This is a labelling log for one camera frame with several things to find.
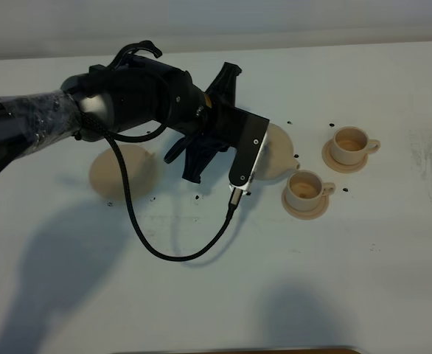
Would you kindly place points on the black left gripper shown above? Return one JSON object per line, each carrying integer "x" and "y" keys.
{"x": 217, "y": 121}

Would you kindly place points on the beige teapot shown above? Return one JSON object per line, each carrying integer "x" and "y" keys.
{"x": 278, "y": 155}

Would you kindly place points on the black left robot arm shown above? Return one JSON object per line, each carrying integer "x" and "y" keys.
{"x": 133, "y": 99}

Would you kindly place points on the beige near teacup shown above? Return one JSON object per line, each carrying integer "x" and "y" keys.
{"x": 306, "y": 189}

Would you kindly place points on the beige teacup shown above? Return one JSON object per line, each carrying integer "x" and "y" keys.
{"x": 350, "y": 145}
{"x": 306, "y": 189}

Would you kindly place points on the beige far saucer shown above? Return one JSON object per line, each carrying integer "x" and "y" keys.
{"x": 338, "y": 167}

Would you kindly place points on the beige near saucer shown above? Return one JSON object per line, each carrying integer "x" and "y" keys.
{"x": 312, "y": 214}

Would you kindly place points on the beige far teacup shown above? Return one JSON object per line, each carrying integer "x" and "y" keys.
{"x": 350, "y": 145}

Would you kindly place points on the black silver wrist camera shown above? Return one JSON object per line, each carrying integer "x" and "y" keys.
{"x": 251, "y": 136}

